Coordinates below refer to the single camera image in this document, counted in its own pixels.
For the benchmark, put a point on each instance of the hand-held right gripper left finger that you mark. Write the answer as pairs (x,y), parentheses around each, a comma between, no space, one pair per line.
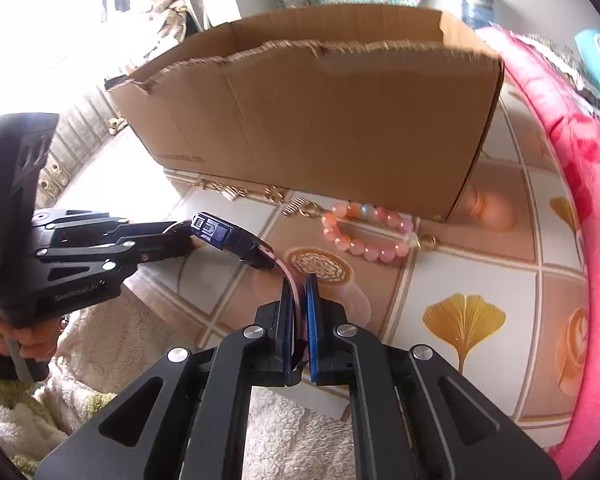
(287,320)

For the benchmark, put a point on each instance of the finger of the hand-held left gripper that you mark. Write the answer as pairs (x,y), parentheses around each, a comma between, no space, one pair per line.
(130,254)
(105,230)

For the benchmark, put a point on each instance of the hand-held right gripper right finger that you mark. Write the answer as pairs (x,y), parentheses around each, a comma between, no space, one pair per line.
(311,320)

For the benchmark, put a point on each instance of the brown cardboard box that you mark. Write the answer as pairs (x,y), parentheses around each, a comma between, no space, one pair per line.
(305,125)

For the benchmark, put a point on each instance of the person's left hand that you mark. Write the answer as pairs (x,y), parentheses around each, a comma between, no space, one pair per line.
(40,345)

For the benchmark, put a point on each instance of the beige shoes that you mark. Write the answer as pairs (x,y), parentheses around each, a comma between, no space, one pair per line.
(117,125)
(54,177)

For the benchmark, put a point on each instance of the small metal spring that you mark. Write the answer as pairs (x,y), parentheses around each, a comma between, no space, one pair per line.
(291,209)

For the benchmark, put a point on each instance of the tile-print tablecloth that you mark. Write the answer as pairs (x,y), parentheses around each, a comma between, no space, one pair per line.
(470,280)

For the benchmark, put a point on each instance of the pink floral blanket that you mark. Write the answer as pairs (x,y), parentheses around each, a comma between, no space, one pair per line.
(580,240)

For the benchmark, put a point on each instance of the blue-label water bottle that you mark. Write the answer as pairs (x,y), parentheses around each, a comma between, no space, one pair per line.
(478,5)

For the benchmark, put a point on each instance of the grey patterned cloth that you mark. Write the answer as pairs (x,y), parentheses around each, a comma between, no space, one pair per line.
(562,65)

